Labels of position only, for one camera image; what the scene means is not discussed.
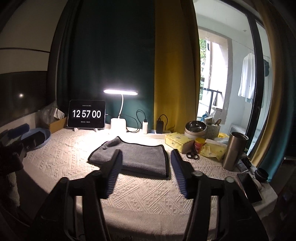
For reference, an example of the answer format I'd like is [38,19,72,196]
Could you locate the purple and grey towel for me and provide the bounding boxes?
[88,137,169,178]

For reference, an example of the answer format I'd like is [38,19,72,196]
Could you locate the black scissors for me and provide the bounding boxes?
[186,150,200,160]

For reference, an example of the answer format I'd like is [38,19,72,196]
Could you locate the yellow tissue box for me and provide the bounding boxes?
[165,132,194,154]

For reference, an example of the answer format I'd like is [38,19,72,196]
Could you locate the yellow wet wipes pack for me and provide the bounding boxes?
[200,143,227,161]

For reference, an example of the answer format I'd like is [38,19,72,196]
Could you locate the yellow red can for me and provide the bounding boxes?
[195,137,206,153]

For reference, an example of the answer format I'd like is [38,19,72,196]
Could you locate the blue round bowl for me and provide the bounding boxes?
[21,128,51,151]

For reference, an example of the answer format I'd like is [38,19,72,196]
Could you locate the stainless steel bowl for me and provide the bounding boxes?
[184,120,207,139]

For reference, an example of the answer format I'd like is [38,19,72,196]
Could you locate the cardboard box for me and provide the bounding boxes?
[48,118,67,133]

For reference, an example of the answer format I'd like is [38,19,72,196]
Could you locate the white power strip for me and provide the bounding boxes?
[147,130,171,139]

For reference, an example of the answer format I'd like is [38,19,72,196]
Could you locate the white perforated basket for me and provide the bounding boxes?
[205,125,221,140]

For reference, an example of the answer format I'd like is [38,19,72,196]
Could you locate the white desk lamp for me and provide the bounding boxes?
[103,89,138,133]

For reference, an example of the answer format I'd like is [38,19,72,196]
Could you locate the white patterned tablecloth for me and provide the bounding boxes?
[17,126,278,241]

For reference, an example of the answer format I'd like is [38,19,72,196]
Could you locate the white tablet stand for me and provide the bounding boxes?
[73,128,98,132]

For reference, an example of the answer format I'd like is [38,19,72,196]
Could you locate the black power adapter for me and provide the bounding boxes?
[156,118,164,133]

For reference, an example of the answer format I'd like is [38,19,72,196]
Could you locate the steel tumbler cup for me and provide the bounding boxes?
[222,132,249,171]

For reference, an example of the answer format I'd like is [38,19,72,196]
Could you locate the white USB charger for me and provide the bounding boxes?
[142,121,148,134]

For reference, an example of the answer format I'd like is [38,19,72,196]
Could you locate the black tablet clock display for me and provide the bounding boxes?
[67,100,106,129]

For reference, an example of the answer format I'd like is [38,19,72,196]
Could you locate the black smartphone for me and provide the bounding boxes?
[237,173,262,203]

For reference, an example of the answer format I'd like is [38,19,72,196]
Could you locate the yellow curtain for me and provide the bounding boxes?
[154,1,201,133]

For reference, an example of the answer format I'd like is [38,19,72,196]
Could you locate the white hanging shirt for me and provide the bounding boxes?
[238,53,256,103]

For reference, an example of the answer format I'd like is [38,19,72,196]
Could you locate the dark green curtain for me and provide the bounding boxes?
[57,1,155,128]

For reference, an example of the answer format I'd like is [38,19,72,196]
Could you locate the black charging cable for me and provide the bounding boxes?
[125,109,148,133]

